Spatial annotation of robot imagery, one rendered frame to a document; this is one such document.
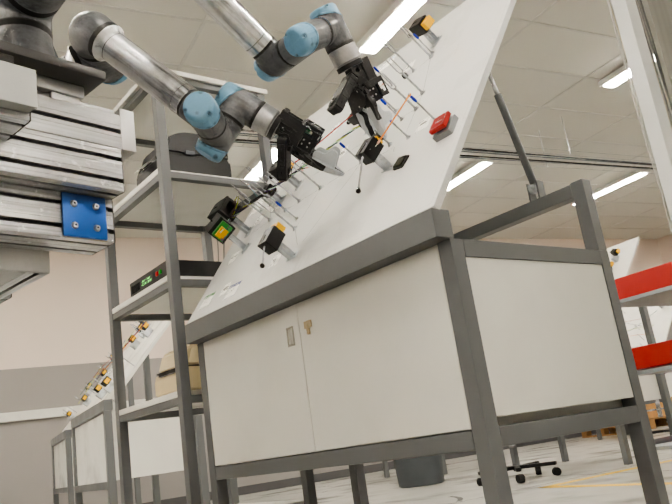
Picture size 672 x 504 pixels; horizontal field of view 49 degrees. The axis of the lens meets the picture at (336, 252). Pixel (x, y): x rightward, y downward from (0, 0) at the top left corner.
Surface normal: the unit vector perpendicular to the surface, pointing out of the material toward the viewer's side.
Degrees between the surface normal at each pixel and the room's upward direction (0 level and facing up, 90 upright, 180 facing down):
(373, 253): 90
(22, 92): 90
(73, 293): 90
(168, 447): 90
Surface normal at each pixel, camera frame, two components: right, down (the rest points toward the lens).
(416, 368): -0.79, -0.04
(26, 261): 0.72, -0.28
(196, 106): -0.10, -0.24
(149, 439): 0.47, -0.29
